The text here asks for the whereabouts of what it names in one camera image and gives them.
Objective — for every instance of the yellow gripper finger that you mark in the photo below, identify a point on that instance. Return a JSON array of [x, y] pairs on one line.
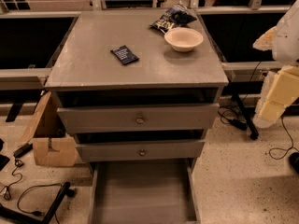
[[283, 91], [264, 42]]

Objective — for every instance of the dark blue rxbar wrapper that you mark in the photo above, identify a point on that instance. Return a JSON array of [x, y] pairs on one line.
[[124, 55]]

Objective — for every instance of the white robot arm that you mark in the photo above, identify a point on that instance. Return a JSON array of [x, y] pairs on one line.
[[285, 49]]

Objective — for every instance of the grey top drawer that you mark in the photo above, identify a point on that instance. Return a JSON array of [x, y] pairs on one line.
[[109, 119]]

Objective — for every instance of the grey middle drawer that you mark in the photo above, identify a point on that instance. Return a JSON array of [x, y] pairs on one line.
[[134, 151]]

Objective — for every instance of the grey drawer cabinet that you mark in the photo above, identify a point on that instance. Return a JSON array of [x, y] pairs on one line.
[[87, 74]]

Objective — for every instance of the grey open bottom drawer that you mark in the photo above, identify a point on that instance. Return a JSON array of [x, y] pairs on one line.
[[143, 192]]

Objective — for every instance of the black table leg right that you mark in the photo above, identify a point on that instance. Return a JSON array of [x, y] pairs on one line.
[[253, 131]]

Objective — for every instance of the white bowl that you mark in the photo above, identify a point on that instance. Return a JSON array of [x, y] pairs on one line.
[[183, 39]]

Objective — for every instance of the brown cardboard box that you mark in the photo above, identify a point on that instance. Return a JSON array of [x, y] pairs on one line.
[[51, 145]]

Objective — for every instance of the black stand leg left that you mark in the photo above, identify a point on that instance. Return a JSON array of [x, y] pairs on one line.
[[18, 218]]

